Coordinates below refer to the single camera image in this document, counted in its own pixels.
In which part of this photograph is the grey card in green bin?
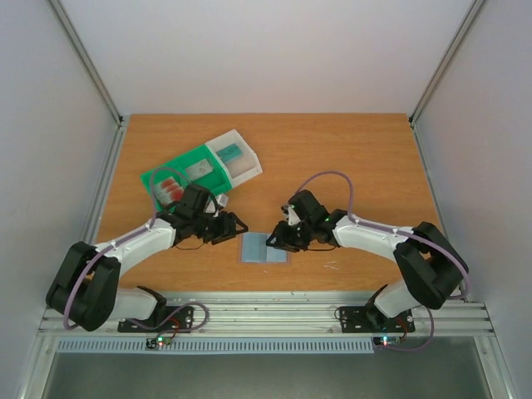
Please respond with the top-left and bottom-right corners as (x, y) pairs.
(185, 159), (214, 181)

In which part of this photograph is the left small circuit board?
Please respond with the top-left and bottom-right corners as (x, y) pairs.
(145, 337), (173, 350)

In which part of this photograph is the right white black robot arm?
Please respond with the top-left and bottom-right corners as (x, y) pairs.
(266, 190), (469, 332)

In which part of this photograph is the red circle card in bin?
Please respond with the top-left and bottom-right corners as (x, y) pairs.
(154, 177), (181, 193)

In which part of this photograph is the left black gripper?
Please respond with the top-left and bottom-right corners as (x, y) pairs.
(194, 211), (249, 244)

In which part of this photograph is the green plastic bin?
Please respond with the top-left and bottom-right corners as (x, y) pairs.
(154, 144), (232, 195)

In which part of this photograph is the small circuit board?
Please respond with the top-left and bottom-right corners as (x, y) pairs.
(373, 335), (406, 347)
(145, 337), (173, 350)

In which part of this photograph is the pink card holder wallet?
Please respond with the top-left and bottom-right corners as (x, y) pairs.
(239, 232), (289, 264)

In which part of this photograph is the white translucent plastic bin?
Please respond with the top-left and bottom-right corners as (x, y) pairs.
(205, 129), (263, 188)

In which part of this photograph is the right aluminium corner post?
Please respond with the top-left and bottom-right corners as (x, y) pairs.
(409, 0), (490, 126)

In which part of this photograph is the teal card in white bin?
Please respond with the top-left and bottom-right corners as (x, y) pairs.
(216, 143), (243, 164)

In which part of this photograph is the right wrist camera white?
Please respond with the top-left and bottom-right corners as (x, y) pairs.
(283, 204), (301, 226)

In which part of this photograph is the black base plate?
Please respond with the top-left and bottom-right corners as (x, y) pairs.
(117, 306), (195, 333)
(334, 306), (416, 333)

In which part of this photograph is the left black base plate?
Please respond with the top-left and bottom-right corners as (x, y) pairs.
(117, 306), (195, 333)

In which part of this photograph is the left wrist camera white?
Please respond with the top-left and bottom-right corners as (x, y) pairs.
(215, 194), (229, 209)

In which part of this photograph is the left aluminium corner post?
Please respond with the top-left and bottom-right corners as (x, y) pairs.
(47, 0), (126, 126)

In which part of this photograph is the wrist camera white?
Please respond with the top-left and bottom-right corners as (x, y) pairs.
(283, 204), (301, 226)
(215, 194), (229, 209)

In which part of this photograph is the aluminium corner post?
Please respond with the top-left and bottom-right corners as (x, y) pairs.
(47, 0), (126, 126)
(409, 0), (490, 126)

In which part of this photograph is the aluminium rail frame front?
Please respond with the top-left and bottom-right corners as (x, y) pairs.
(37, 290), (495, 337)

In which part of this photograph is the grey slotted cable duct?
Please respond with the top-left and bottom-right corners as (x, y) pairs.
(57, 337), (374, 355)

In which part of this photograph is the right small circuit board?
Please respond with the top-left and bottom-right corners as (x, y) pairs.
(373, 335), (406, 347)

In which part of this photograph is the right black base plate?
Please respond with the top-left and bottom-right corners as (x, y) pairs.
(334, 306), (416, 333)

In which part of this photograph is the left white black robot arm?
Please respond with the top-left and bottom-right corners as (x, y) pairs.
(45, 184), (249, 332)

